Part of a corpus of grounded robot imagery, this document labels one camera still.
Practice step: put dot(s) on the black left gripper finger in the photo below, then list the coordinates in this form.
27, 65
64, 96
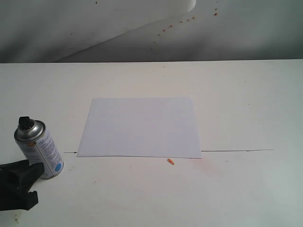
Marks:
20, 174
16, 197

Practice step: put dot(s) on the silver spray can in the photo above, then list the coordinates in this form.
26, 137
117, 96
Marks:
36, 143

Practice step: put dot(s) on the small orange fragment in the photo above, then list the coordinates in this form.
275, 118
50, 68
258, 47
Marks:
170, 161

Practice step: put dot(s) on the white backdrop sheet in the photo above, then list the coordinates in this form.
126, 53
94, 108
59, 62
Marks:
49, 30

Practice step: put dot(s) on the white paper sheet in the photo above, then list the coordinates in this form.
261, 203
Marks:
141, 127

